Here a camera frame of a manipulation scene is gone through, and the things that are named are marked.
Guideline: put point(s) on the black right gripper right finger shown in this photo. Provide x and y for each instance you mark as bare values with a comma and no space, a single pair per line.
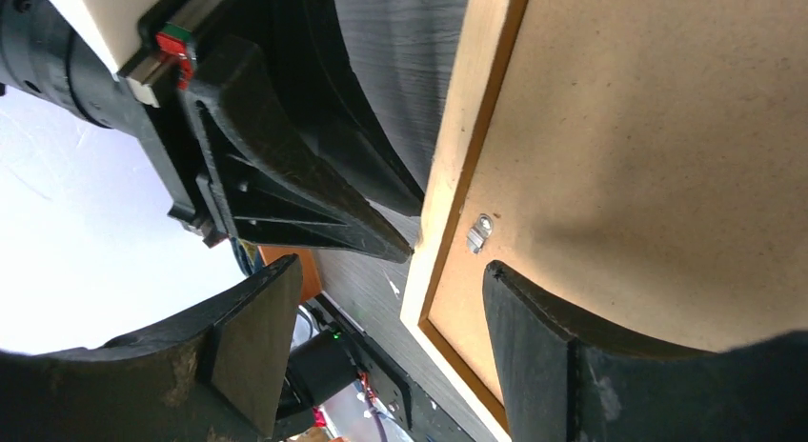
567,374

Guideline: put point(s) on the orange compartment tray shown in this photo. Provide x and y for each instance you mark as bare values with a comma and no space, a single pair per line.
305,269

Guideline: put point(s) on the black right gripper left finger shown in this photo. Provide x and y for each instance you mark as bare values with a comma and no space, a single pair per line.
212,372

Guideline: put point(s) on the orange wooden picture frame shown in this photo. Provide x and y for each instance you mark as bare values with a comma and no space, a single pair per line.
488,32

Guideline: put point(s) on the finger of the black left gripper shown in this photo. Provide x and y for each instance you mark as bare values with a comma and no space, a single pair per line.
267,185
308,82

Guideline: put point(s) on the brown backing board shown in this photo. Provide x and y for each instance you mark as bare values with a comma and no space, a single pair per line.
647,161

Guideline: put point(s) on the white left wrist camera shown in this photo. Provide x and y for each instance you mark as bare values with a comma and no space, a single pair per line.
107,26

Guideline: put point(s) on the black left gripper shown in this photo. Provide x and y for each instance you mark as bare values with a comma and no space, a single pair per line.
44,56

